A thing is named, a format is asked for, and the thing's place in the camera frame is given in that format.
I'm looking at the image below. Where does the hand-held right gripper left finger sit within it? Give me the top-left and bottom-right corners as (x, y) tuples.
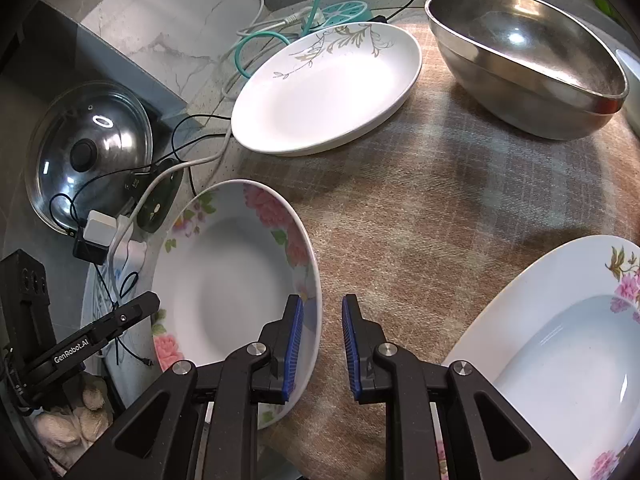
(62, 295), (306, 480)

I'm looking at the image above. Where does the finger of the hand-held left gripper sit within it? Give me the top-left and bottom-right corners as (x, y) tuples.
(89, 291), (161, 343)

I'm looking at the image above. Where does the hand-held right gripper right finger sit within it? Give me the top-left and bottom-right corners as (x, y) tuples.
(341, 294), (581, 480)

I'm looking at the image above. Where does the pink floral plate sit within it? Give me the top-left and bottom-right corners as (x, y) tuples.
(150, 179), (323, 431)
(440, 234), (640, 480)

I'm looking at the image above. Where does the white leaf print plate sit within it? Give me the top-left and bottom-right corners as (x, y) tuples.
(231, 22), (423, 157)

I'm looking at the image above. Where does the large steel bowl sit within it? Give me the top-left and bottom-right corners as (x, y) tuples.
(424, 0), (630, 141)

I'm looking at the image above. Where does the white ceramic bowl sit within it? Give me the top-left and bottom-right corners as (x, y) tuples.
(614, 49), (640, 136)

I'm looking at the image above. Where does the person's left hand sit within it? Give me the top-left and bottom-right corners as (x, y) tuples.
(32, 375), (113, 466)

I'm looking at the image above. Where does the black adapter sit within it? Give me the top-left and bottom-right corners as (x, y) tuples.
(74, 227), (108, 264)

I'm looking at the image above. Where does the metal ladle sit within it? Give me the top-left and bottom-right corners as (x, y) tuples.
(132, 159), (185, 233)

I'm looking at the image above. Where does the plaid tablecloth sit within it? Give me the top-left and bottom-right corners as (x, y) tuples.
(220, 10), (640, 480)

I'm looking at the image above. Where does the glass pot lid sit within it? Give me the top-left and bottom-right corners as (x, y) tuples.
(24, 81), (153, 233)

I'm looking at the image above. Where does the white power adapter with cables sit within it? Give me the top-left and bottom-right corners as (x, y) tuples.
(106, 217), (151, 306)

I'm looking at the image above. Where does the white charger cable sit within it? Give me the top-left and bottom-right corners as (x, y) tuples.
(117, 127), (233, 226)

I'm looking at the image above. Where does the thin black cable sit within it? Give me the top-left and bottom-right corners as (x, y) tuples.
(50, 112), (232, 241)

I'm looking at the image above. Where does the teal cable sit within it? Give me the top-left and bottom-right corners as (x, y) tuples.
(234, 0), (331, 79)

